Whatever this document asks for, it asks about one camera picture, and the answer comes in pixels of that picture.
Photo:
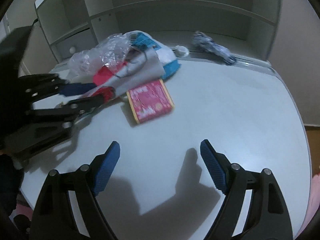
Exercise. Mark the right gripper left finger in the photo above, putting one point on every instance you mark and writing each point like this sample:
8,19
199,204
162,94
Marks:
53,217

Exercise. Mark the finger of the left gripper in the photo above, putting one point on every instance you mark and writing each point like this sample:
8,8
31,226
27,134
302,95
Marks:
77,88
69,111

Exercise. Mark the clear plastic bag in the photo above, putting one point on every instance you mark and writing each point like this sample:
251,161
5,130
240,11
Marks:
99,64

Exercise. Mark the white blue red wrapper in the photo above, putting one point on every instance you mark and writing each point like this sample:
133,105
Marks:
147,60

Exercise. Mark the pink snack box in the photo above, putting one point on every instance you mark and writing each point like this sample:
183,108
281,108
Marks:
150,101

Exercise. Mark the white desk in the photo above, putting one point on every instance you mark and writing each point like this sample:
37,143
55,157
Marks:
160,188

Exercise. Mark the white round cap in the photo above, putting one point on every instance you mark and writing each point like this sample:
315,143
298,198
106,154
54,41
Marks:
181,51

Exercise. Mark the blue white crumpled wrapper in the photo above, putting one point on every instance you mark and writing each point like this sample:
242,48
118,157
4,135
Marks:
208,45

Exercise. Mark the white desk shelf hutch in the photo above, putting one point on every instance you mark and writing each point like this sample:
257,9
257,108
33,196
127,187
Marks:
245,27

